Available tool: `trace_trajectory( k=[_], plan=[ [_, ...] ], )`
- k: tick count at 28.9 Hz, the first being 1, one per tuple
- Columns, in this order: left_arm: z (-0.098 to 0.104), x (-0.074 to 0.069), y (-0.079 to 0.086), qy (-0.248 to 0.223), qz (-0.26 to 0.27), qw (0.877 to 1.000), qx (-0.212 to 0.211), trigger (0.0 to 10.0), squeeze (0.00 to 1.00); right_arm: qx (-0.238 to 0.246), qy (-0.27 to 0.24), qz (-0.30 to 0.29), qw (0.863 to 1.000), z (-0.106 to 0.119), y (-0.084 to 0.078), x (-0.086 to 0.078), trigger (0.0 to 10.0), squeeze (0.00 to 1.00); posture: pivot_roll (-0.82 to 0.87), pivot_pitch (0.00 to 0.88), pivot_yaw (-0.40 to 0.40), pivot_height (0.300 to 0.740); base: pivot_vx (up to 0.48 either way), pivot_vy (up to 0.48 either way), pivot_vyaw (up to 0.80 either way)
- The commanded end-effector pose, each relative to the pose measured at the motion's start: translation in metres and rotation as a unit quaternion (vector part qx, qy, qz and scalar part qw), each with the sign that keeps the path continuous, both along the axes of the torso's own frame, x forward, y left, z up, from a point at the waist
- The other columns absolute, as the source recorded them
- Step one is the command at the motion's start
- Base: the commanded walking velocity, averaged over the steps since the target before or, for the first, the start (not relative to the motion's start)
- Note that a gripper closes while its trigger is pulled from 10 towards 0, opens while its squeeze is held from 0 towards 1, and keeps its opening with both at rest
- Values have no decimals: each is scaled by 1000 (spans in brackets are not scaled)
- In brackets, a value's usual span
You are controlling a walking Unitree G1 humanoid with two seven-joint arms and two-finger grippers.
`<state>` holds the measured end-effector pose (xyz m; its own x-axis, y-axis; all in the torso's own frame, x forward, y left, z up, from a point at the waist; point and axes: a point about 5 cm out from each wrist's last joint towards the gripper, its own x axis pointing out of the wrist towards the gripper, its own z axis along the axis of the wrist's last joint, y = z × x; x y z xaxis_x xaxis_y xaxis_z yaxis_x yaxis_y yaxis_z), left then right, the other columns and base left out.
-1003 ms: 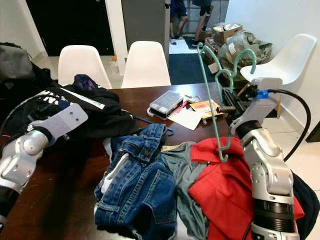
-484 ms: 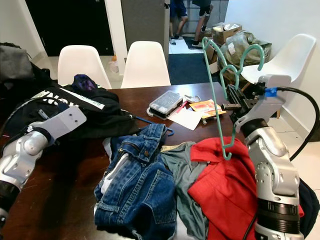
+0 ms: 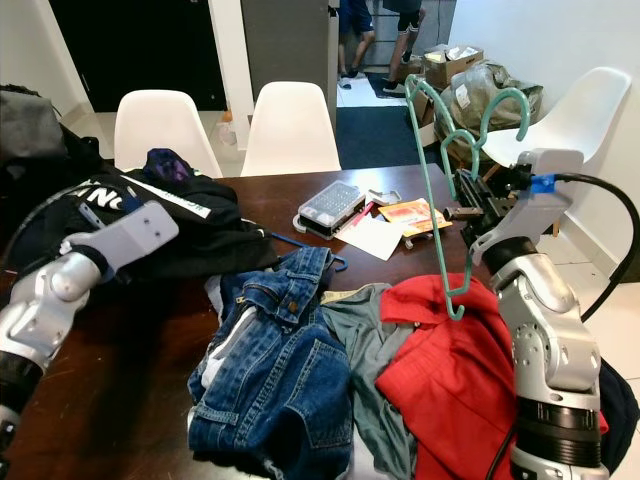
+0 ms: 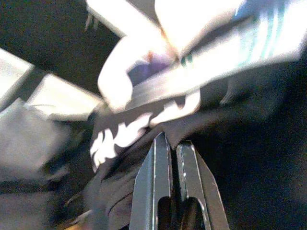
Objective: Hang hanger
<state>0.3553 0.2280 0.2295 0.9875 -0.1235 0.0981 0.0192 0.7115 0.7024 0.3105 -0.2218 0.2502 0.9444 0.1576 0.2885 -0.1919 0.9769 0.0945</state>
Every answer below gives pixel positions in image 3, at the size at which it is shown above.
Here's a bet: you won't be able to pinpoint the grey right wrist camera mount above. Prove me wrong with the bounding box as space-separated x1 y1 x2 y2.
470 148 586 263

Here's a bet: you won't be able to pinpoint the dark grey black bag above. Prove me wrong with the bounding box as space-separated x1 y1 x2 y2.
0 85 126 201

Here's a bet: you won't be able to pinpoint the white plastic chair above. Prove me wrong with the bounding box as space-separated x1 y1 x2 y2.
480 66 634 191
240 81 338 179
112 89 221 177

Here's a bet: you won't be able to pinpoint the black hooded jacket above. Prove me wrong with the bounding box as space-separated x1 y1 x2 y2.
595 355 640 473

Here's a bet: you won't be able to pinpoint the person in dark shorts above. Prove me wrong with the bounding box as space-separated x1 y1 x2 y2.
380 0 429 96

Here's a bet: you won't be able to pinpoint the grey green garment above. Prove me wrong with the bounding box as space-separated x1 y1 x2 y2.
320 283 419 480

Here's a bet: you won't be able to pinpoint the brown cardboard box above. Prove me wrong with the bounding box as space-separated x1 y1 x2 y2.
408 72 446 126
422 44 499 89

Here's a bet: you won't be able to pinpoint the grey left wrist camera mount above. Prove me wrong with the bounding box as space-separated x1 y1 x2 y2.
75 200 181 286

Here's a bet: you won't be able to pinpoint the black printed sports jersey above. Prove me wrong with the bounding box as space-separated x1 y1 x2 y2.
5 160 266 306

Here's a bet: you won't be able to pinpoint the person in navy sportswear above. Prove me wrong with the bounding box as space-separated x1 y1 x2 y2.
338 0 377 79

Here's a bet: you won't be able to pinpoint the blue denim jeans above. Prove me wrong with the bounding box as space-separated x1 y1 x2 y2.
188 247 353 480

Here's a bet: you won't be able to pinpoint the clear plastic organizer box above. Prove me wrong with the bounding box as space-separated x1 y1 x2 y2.
295 182 371 241

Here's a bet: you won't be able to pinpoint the teal green plastic hanger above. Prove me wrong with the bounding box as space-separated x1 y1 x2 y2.
405 75 533 322

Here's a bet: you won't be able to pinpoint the black cable with blue tape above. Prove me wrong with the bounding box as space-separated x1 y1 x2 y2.
520 170 640 323

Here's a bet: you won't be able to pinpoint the red shirt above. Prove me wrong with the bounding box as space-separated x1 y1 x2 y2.
375 273 531 480

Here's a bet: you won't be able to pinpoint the yellow orange packet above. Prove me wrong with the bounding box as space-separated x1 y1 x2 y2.
378 197 451 239

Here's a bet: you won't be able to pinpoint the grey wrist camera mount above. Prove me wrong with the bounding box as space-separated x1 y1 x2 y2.
470 148 586 263
75 200 181 286

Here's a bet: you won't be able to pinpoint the white paper sheet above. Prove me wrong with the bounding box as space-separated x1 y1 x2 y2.
335 215 407 263

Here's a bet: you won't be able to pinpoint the olive green plastic bag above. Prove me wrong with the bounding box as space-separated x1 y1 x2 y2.
445 60 546 153

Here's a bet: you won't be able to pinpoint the blue thin plastic hanger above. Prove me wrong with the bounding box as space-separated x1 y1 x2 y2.
265 232 348 273

